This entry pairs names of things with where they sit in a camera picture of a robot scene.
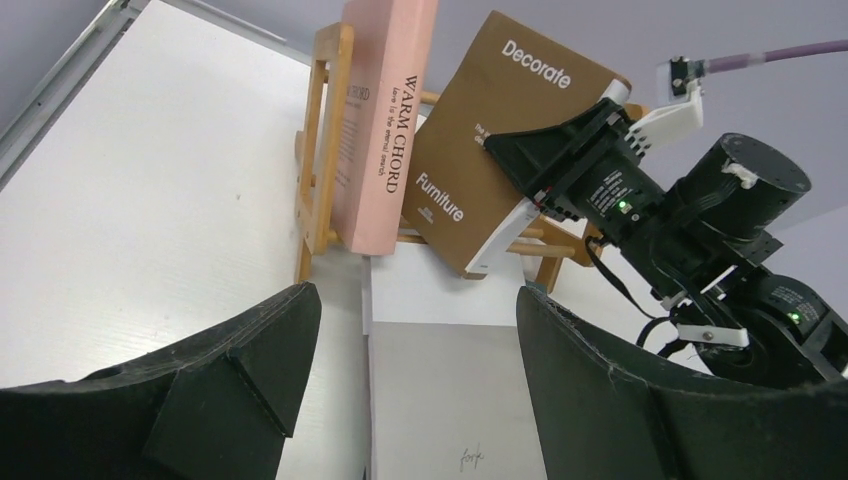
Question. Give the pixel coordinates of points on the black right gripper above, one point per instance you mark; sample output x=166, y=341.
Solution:
x=583, y=168

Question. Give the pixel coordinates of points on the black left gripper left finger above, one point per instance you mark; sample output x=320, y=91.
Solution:
x=219, y=404

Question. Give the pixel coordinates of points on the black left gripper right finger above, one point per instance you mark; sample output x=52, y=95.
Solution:
x=608, y=409

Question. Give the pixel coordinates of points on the brown Decorate Furniture book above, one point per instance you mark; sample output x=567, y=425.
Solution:
x=512, y=79

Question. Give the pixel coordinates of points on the pink Warm Chord book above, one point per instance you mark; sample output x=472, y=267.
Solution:
x=391, y=45

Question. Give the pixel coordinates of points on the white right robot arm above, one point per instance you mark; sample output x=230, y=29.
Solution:
x=700, y=245

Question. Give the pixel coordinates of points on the large grey white book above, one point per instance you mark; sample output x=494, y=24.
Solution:
x=448, y=394

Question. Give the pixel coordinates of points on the wooden book rack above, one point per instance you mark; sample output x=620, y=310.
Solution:
x=316, y=149

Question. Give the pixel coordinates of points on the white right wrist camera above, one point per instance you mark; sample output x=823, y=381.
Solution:
x=679, y=86

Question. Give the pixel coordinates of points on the aluminium frame rail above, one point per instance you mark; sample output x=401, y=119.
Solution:
x=57, y=89

